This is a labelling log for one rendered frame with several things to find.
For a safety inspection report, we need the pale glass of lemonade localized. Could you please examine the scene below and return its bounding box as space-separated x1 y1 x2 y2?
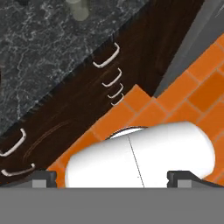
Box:
66 0 90 22

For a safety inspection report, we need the dark wooden drawer cabinet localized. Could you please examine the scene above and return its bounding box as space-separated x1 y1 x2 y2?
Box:
0 0 205 187

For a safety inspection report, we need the large white drawer handle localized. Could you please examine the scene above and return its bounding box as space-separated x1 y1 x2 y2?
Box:
0 128 27 158
92 42 121 69

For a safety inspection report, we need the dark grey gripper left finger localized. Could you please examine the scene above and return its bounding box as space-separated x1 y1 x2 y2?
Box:
2 170 58 189

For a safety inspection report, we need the grey appliance panel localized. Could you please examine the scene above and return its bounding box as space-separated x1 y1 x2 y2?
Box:
152 0 224 99

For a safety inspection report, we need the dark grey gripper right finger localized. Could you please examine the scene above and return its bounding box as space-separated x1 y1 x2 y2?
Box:
166 170 221 189

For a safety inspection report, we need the white rounded cylinder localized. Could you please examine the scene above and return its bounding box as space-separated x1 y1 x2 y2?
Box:
64 121 217 189

